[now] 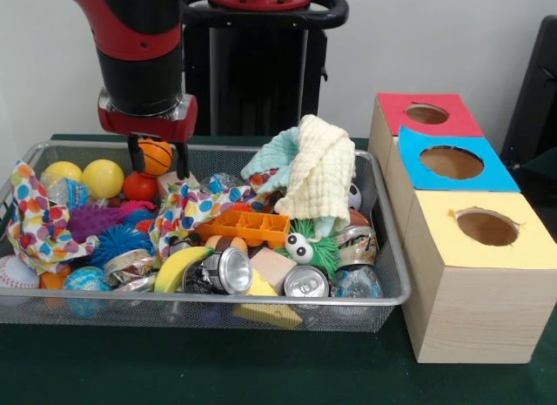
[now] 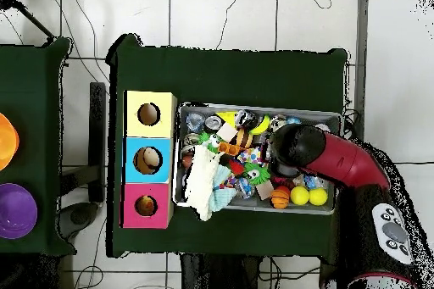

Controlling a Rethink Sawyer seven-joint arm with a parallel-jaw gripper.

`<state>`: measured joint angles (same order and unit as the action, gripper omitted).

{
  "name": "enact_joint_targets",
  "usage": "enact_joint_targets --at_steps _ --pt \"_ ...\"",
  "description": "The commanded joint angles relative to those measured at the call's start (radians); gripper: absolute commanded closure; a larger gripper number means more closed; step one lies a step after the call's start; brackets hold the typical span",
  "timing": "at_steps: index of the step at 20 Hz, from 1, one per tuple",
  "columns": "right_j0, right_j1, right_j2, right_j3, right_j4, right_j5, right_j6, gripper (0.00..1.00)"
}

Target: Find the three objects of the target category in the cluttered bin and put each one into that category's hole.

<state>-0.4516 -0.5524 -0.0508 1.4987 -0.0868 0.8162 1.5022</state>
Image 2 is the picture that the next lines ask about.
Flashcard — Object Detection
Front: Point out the green spiky ball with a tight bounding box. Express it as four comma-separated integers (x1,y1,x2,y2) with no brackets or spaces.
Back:
198,131,224,153
243,161,271,185

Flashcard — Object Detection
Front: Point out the cream yellow waffle cloth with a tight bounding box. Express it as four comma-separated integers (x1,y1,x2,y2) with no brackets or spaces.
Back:
184,145,224,222

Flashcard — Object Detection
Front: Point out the mint green waffle cloth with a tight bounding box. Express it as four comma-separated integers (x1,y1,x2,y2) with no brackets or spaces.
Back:
209,165,238,213

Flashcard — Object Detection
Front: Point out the yellow plush duck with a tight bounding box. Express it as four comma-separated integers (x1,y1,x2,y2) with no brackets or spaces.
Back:
137,197,157,216

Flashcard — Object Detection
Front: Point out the wooden box with three holes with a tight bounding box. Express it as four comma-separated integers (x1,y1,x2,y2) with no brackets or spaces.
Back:
121,90,179,230

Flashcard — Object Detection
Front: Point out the small orange plastic block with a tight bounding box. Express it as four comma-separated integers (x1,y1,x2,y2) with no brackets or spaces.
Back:
218,141,244,158

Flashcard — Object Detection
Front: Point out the wooden cube block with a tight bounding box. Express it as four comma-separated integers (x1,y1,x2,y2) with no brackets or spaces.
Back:
216,122,239,144
255,180,275,201

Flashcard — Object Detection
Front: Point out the silver metal can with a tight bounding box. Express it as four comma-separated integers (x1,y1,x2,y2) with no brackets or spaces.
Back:
204,114,225,133
235,109,258,131

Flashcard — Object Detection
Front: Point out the yellow plastic block toy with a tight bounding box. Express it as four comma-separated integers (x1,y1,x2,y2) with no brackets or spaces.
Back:
216,111,238,129

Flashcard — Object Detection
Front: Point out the yellow toy banana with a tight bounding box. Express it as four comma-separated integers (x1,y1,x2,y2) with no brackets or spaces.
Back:
250,115,272,136

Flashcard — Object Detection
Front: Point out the dark green table cloth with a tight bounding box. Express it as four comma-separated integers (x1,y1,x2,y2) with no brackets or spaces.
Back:
107,33,350,258
0,37,72,255

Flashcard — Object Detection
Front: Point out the small orange basketball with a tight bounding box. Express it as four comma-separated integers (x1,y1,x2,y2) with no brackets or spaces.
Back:
270,188,291,209

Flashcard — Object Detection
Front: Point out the yellow ball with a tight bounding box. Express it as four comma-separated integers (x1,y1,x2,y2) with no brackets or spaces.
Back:
308,186,329,208
290,186,310,207

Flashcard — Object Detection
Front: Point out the orange plate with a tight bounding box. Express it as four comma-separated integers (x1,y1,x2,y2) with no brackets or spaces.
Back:
0,112,20,171

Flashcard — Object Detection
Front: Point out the purple plate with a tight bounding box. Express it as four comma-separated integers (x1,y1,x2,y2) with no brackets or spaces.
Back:
0,182,38,241

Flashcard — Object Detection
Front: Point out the shallow wire mesh bin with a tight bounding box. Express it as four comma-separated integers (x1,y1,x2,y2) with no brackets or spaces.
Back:
175,102,342,215

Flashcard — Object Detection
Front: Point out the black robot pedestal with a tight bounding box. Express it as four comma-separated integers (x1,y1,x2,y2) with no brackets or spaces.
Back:
179,254,272,289

